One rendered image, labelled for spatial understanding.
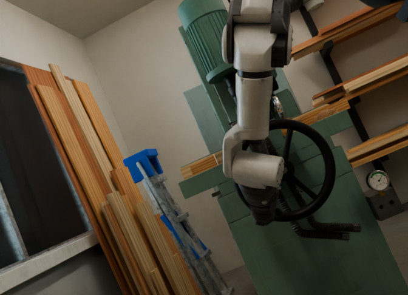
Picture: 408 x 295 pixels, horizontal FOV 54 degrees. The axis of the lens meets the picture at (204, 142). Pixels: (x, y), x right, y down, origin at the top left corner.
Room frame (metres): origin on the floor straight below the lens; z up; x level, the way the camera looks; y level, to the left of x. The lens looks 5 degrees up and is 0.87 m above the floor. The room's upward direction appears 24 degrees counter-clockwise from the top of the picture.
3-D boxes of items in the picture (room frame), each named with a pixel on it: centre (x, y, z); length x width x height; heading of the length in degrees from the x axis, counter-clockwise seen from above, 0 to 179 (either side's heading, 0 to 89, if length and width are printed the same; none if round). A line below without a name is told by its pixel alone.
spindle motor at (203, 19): (1.48, -0.19, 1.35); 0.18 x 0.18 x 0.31
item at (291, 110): (1.65, -0.36, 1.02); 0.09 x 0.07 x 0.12; 87
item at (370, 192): (1.32, -0.45, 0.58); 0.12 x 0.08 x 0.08; 177
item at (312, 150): (1.42, -0.19, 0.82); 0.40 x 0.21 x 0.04; 87
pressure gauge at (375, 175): (1.25, -0.44, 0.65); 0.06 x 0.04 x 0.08; 87
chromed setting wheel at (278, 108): (1.60, -0.32, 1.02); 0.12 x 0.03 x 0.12; 177
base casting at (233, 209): (1.60, -0.20, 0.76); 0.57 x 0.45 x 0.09; 177
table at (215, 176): (1.37, -0.17, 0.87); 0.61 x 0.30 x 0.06; 87
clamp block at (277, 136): (1.29, -0.16, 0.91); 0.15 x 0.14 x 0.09; 87
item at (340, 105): (1.47, -0.23, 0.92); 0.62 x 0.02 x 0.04; 87
